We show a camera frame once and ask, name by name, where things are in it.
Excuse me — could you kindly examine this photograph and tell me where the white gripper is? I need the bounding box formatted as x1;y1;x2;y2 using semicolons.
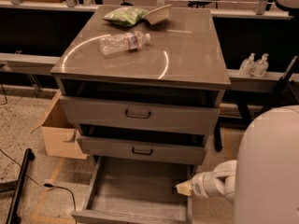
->
176;172;219;199

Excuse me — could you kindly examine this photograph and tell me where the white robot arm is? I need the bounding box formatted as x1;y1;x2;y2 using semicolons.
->
176;105;299;224

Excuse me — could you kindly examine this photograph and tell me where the grey middle drawer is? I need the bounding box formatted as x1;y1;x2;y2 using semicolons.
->
77;135;206;165

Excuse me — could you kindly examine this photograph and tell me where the grey drawer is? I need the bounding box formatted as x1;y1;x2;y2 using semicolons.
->
59;96;219;135
72;157;192;224
77;135;206;165

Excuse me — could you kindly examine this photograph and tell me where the grey bottom drawer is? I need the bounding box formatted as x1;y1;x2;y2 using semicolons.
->
72;157;192;224

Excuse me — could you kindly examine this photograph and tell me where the grey top drawer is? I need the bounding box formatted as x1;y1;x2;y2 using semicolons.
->
59;96;219;135

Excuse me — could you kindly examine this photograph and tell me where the grey drawer cabinet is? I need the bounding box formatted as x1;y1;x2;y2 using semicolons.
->
50;5;232;166

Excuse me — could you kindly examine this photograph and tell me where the cardboard box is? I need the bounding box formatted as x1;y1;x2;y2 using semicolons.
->
32;91;87;160

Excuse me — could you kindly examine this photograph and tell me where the left sanitizer pump bottle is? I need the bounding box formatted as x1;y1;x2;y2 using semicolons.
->
239;53;255;77

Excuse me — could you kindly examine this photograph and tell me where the sanitizer pump bottle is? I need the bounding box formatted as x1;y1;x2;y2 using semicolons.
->
239;53;255;77
252;53;268;77

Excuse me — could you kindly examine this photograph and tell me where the right sanitizer pump bottle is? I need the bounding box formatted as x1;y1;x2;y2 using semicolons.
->
252;53;268;77

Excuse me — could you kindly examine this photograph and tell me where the clear plastic water bottle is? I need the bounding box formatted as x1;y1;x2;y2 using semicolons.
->
99;31;150;55

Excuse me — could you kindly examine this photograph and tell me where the black floor stand leg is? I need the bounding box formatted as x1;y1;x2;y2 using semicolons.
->
0;148;35;224

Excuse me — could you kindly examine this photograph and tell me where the white bowl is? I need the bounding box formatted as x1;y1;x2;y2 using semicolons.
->
142;5;172;25

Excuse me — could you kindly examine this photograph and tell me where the green chip bag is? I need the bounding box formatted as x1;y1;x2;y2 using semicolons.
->
103;7;148;27

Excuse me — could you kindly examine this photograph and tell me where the black floor cable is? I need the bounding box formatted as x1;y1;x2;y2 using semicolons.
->
0;148;78;213

